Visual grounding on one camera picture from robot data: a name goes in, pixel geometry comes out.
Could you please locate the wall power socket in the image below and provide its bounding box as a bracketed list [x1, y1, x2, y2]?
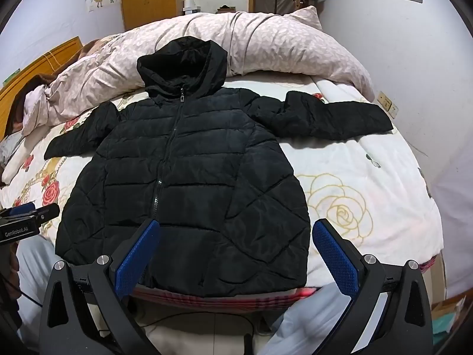
[377, 91, 399, 119]

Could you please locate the white long pillow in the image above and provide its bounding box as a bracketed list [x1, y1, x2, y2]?
[1, 132, 44, 185]

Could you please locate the pink patterned duvet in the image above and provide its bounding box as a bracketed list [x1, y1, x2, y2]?
[22, 6, 375, 135]

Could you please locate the brown blanket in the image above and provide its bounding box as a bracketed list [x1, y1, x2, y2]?
[5, 73, 56, 138]

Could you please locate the wooden headboard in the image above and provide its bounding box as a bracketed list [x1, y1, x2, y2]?
[0, 36, 82, 136]

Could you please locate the grey cloth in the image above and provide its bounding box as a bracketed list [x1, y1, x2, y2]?
[0, 131, 24, 168]

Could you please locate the black hooded puffer jacket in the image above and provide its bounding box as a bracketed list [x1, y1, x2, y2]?
[45, 37, 392, 297]

